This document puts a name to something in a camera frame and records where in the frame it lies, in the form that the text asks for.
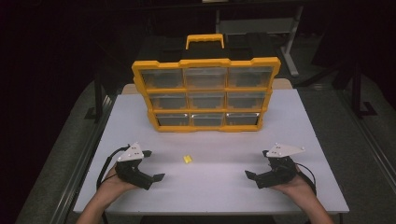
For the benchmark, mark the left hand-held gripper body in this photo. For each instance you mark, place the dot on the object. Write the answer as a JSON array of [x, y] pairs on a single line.
[[132, 174]]

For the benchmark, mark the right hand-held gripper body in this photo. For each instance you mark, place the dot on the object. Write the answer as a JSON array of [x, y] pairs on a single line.
[[280, 172]]

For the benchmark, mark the small yellow block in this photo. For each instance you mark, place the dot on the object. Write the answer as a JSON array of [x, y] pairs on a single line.
[[187, 159]]

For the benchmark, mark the clear plastic drawer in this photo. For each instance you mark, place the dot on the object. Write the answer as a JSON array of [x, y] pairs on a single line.
[[205, 77]]

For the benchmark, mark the person's left hand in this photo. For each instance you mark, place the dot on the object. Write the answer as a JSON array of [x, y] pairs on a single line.
[[113, 185]]

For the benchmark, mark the person's right hand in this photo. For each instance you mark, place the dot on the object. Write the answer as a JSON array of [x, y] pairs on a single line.
[[299, 188]]

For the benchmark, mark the black metal stand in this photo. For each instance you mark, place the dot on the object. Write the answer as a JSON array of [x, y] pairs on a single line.
[[98, 99], [358, 93]]

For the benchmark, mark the set of clear drawers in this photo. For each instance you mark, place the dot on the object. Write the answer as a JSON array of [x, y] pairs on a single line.
[[162, 77]]

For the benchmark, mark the grey metal stand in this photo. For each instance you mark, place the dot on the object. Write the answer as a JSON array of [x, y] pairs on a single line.
[[258, 26]]

